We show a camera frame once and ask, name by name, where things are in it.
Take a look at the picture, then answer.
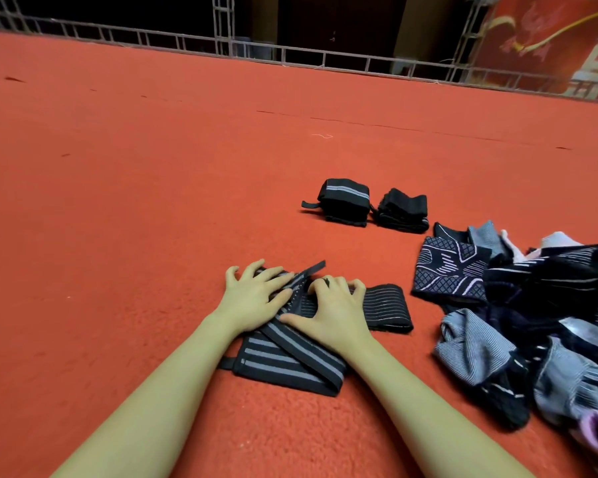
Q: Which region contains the person's left hand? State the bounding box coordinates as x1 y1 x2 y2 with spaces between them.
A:
212 258 295 339

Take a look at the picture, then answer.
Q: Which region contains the person's right hand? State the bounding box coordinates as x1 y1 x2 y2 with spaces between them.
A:
277 276 372 359

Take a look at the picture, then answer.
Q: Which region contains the person's right forearm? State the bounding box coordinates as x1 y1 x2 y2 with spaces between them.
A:
344 338 534 478

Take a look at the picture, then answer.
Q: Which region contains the person's left forearm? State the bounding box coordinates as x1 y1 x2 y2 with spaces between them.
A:
54 318 241 478

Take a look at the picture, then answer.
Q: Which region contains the heap of dark patterned socks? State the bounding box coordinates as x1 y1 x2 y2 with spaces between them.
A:
411 220 598 474

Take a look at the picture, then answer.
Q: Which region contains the grey metal truss tower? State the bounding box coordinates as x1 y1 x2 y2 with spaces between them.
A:
448 0 494 84
212 0 239 56

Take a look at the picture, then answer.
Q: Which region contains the dark brown door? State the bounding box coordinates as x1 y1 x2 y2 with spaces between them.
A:
279 0 405 60

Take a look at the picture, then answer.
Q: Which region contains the grey metal railing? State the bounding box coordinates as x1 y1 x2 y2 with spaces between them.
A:
0 15 598 100

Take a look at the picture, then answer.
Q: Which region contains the red banner with white print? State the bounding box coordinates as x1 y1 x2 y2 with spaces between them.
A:
473 0 598 96

